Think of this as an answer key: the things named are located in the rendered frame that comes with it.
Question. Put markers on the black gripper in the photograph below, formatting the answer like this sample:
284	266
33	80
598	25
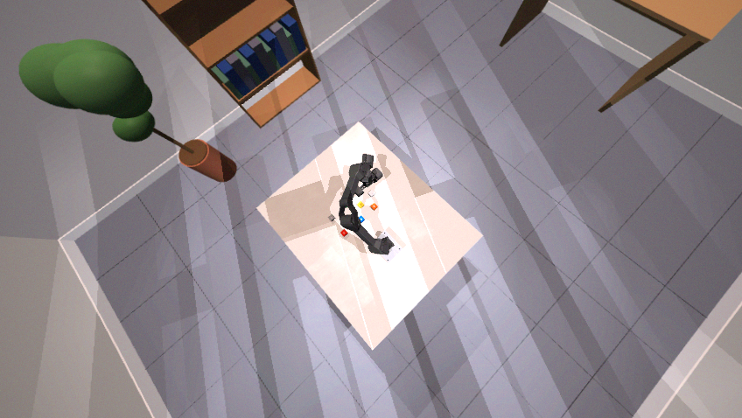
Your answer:
376	176

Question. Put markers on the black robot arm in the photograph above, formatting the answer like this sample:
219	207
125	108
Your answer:
360	172

